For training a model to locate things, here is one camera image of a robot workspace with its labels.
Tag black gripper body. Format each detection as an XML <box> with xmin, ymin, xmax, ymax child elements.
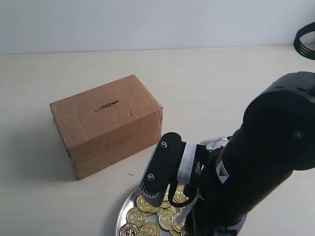
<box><xmin>179</xmin><ymin>144</ymin><xmax>209</xmax><ymax>199</ymax></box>

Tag brown cardboard box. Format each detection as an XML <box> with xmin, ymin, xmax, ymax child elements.
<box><xmin>50</xmin><ymin>75</ymin><xmax>163</xmax><ymax>179</ymax></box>

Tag gold coin top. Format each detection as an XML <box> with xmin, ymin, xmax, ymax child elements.
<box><xmin>173</xmin><ymin>184</ymin><xmax>189</xmax><ymax>203</ymax></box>

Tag gold coin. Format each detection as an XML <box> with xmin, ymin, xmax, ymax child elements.
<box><xmin>126</xmin><ymin>207</ymin><xmax>146</xmax><ymax>227</ymax></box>
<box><xmin>141</xmin><ymin>222</ymin><xmax>161</xmax><ymax>236</ymax></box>
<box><xmin>136</xmin><ymin>195</ymin><xmax>152</xmax><ymax>212</ymax></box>
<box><xmin>173</xmin><ymin>184</ymin><xmax>189</xmax><ymax>203</ymax></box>
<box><xmin>158</xmin><ymin>210</ymin><xmax>175</xmax><ymax>231</ymax></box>
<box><xmin>119</xmin><ymin>223</ymin><xmax>140</xmax><ymax>236</ymax></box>

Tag gold coin centre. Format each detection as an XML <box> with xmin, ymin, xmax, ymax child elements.
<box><xmin>158</xmin><ymin>210</ymin><xmax>175</xmax><ymax>231</ymax></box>

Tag gold coin upper left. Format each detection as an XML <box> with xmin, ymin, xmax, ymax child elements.
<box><xmin>136</xmin><ymin>195</ymin><xmax>152</xmax><ymax>212</ymax></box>

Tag gold coin bottom middle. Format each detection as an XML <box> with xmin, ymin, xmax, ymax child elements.
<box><xmin>141</xmin><ymin>222</ymin><xmax>161</xmax><ymax>236</ymax></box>

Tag round steel plate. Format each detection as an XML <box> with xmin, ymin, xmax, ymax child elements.
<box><xmin>115</xmin><ymin>187</ymin><xmax>189</xmax><ymax>236</ymax></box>

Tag gold coin bottom left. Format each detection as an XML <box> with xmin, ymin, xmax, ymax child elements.
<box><xmin>119</xmin><ymin>223</ymin><xmax>140</xmax><ymax>236</ymax></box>

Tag black thin camera cable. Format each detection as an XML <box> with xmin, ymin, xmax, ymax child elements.
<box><xmin>167</xmin><ymin>174</ymin><xmax>197</xmax><ymax>207</ymax></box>

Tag black ribbed cable loop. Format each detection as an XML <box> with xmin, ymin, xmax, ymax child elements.
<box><xmin>293</xmin><ymin>21</ymin><xmax>315</xmax><ymax>60</ymax></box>

